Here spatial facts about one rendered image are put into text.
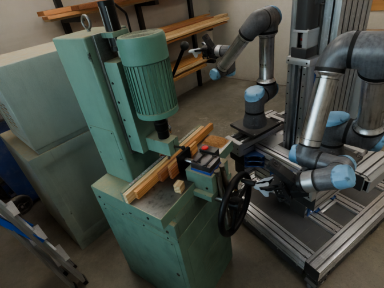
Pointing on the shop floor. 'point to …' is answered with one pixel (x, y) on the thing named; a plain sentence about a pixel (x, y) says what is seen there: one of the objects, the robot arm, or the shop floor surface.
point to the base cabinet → (173, 249)
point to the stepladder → (8, 221)
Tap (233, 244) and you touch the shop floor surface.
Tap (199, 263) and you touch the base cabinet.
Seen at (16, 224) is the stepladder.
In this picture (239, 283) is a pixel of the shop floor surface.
